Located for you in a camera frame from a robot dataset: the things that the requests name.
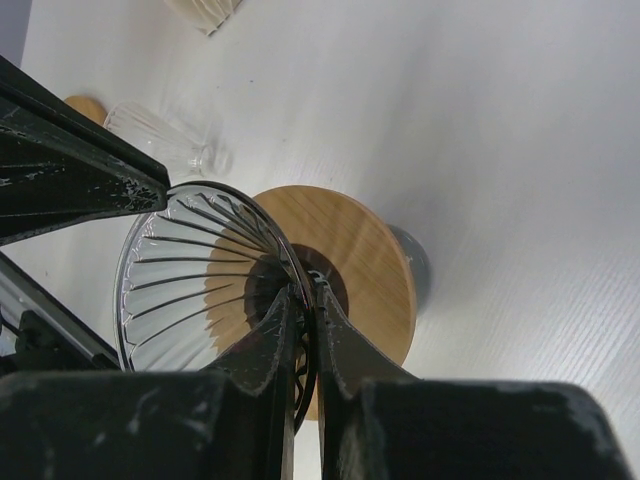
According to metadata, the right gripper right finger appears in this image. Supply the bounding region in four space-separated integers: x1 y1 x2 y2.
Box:
315 287 632 479

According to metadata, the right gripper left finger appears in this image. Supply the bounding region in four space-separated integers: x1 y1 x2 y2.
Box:
1 289 300 479

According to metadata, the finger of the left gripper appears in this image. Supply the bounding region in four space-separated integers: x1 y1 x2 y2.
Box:
1 59 169 245

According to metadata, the wooden dripper ring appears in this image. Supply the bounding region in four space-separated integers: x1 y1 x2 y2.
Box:
204 185 418 422
63 95 109 129

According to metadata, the grey glass dripper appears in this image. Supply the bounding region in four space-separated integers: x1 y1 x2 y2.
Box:
114 181 315 425

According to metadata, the grey glass carafe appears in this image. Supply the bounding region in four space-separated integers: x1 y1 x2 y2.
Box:
388 224 433 314

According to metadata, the orange coffee filter box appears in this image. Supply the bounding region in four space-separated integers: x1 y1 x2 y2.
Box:
164 0 242 36

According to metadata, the clear glass dripper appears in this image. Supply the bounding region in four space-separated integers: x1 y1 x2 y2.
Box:
103 101 233 184

